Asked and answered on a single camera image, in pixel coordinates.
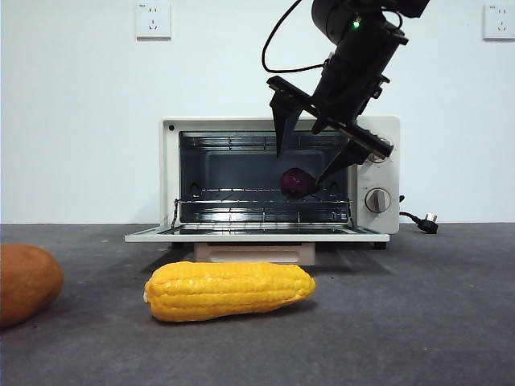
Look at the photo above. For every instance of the orange-brown potato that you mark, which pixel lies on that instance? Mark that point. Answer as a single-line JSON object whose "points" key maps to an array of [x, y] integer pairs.
{"points": [[24, 283]]}

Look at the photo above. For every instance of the oven knob with upright grip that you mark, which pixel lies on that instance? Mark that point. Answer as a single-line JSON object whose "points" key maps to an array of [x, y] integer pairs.
{"points": [[378, 200]]}

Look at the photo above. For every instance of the oven knob with slanted grip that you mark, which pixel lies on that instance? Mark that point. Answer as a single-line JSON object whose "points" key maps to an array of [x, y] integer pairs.
{"points": [[383, 160]]}

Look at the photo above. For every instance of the white wall socket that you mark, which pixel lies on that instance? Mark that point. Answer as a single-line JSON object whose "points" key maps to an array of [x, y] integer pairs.
{"points": [[500, 22], [153, 22]]}

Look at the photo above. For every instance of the yellow corn cob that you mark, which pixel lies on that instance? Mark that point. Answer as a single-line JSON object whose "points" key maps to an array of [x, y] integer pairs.
{"points": [[229, 291]]}

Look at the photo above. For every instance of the white Toshiba toaster oven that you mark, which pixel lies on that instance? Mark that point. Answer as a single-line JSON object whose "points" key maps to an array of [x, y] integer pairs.
{"points": [[169, 177]]}

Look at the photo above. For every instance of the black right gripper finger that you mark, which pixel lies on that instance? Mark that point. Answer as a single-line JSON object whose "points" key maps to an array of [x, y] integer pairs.
{"points": [[348, 161], [286, 116]]}

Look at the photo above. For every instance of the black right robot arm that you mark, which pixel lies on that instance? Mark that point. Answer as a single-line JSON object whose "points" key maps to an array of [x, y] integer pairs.
{"points": [[330, 16]]}

